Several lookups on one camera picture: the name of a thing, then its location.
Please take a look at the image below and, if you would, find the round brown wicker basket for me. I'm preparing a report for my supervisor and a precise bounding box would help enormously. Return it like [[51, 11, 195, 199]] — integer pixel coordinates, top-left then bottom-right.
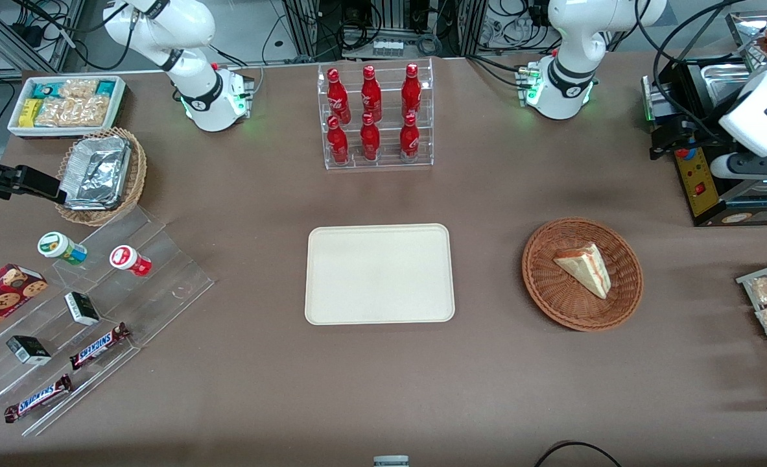
[[522, 217, 644, 332]]

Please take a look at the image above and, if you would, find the metal wire rack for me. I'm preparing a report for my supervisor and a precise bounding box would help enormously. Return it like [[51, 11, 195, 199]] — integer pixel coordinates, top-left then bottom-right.
[[736, 257, 767, 398]]

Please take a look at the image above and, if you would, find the yellow snack pack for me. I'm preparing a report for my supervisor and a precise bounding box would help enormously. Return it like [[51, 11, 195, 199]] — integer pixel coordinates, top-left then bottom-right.
[[18, 99, 44, 128]]

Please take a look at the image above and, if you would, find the red cookie box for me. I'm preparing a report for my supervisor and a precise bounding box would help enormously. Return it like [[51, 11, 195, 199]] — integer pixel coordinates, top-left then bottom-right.
[[0, 263, 49, 345]]

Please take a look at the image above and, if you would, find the snickers bar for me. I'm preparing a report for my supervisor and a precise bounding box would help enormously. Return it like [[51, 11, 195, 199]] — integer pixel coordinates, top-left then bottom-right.
[[4, 374, 74, 424], [69, 322, 132, 371]]

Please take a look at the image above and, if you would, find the cream plastic tray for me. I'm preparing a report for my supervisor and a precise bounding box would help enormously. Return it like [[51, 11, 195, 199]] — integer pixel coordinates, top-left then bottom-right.
[[305, 224, 456, 325]]

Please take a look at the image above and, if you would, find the green label yogurt cup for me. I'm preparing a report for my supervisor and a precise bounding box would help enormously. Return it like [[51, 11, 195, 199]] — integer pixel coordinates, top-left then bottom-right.
[[38, 232, 88, 267]]

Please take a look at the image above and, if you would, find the triangle sandwich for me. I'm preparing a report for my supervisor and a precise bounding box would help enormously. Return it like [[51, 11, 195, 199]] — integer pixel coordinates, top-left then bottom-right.
[[554, 243, 611, 300]]

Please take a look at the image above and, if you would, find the clear acrylic stepped shelf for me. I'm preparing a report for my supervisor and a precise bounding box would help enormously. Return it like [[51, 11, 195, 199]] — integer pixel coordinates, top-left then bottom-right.
[[0, 206, 215, 437]]

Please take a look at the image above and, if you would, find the black machine with yellow panel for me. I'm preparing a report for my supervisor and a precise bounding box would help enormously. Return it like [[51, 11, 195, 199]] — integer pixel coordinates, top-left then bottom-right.
[[643, 55, 767, 228]]

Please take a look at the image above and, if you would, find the white plastic snack bin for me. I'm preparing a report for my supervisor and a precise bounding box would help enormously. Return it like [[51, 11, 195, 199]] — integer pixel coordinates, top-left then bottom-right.
[[7, 75, 128, 139]]

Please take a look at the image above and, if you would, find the silver foil pack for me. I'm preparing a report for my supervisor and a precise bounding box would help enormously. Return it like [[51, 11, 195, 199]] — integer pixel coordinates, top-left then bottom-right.
[[58, 152, 129, 211], [69, 136, 132, 166]]

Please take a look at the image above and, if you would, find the red label yogurt cup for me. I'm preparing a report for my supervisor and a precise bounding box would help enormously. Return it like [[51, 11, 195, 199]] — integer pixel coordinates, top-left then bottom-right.
[[110, 245, 152, 278]]

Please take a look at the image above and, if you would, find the shiny metal tray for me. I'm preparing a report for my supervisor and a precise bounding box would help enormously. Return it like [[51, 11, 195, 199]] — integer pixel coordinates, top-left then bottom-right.
[[725, 9, 767, 73]]

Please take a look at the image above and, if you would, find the small clear cracker bag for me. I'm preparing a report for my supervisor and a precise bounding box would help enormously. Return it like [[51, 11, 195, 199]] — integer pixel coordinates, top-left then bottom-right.
[[58, 78, 99, 101]]

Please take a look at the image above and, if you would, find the large clear cracker bag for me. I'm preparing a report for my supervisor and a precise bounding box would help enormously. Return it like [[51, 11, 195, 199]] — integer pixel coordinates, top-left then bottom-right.
[[34, 95, 111, 128]]

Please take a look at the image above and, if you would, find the aluminium frame rack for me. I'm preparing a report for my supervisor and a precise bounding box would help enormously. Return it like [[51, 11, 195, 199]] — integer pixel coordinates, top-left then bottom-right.
[[0, 0, 87, 82]]

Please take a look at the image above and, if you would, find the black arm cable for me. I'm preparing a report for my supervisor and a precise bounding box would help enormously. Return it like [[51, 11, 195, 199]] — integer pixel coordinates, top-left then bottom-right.
[[635, 0, 767, 145]]

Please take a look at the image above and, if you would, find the black floor cable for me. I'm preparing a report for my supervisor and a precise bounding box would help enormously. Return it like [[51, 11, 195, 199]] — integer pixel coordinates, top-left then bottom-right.
[[533, 440, 624, 467]]

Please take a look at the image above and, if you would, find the clear acrylic bottle rack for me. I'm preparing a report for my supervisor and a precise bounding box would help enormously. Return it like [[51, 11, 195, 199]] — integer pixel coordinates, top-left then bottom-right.
[[317, 58, 434, 171]]

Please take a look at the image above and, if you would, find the deep tan wicker basket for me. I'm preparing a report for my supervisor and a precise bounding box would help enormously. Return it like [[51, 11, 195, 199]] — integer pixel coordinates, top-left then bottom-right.
[[55, 127, 148, 227]]

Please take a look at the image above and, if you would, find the red soda bottle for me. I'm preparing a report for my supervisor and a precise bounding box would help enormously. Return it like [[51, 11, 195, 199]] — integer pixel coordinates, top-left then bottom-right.
[[326, 116, 350, 165], [399, 112, 421, 163], [401, 63, 423, 119], [359, 113, 381, 162], [326, 67, 352, 125], [360, 65, 383, 123]]

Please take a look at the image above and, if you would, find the small black carton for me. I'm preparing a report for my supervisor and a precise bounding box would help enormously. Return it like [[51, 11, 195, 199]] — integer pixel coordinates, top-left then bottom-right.
[[64, 292, 101, 326], [6, 335, 53, 366]]

